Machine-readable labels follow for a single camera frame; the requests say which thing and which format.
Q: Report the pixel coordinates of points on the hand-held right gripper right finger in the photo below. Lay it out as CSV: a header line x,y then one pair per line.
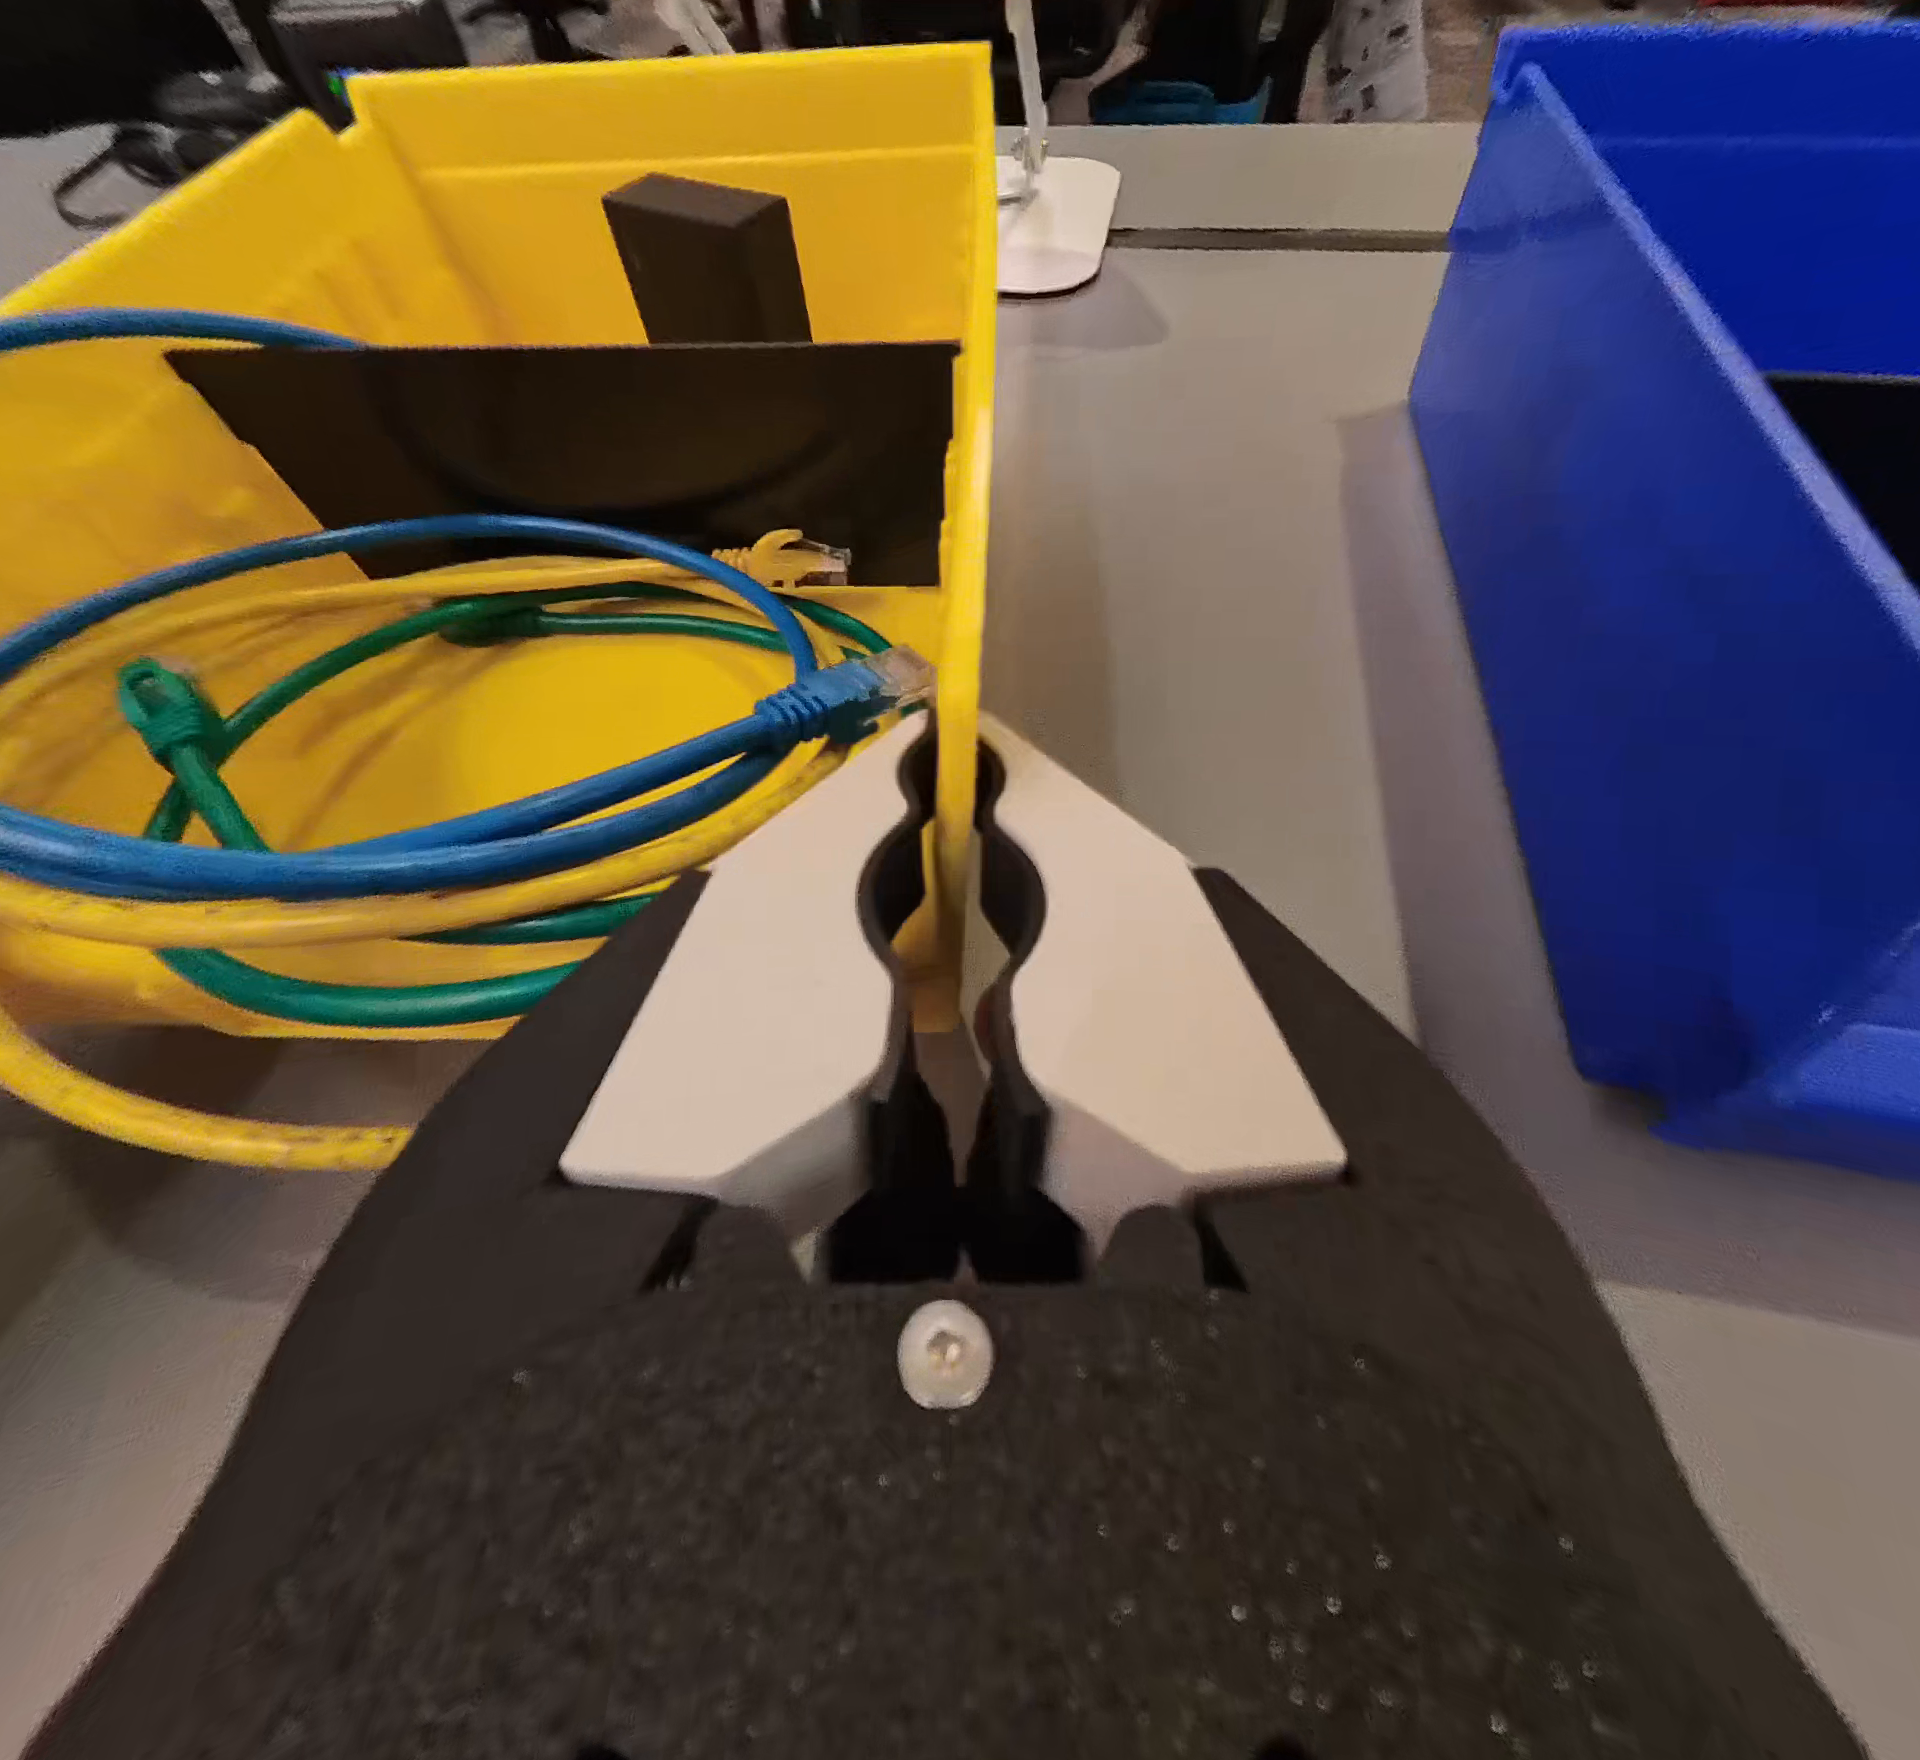
x,y
1157,1024

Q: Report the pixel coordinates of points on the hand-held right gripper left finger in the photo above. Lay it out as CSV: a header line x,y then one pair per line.
x,y
734,1024

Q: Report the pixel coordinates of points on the yellow plastic bin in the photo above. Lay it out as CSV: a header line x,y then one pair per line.
x,y
677,140

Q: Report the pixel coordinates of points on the blue plastic bin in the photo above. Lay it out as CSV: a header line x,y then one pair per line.
x,y
1621,665

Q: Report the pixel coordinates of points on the black rectangular block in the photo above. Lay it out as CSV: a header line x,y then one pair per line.
x,y
712,268

